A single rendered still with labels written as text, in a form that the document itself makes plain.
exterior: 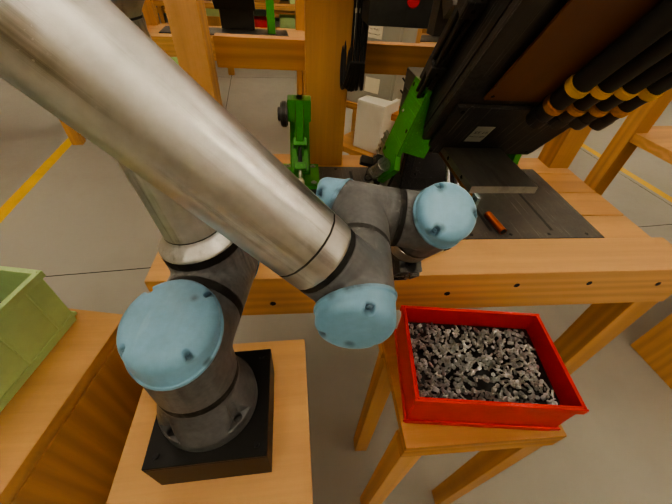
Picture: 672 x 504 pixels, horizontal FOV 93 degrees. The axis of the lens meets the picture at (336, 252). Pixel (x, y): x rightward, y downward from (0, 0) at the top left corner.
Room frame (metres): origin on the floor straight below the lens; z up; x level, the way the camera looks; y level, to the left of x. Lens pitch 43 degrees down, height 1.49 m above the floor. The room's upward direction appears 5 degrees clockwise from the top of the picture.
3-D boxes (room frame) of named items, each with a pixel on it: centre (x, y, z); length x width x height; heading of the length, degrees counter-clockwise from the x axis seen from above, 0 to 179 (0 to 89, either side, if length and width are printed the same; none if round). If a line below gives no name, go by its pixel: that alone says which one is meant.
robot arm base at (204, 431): (0.21, 0.19, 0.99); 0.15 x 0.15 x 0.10
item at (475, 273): (0.65, -0.29, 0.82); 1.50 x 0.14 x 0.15; 98
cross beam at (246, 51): (1.29, -0.20, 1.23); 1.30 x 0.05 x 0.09; 98
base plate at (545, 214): (0.93, -0.25, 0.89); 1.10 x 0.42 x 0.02; 98
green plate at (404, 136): (0.85, -0.18, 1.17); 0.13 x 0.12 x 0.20; 98
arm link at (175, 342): (0.21, 0.19, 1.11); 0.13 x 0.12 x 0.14; 0
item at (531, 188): (0.84, -0.34, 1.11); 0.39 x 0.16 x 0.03; 8
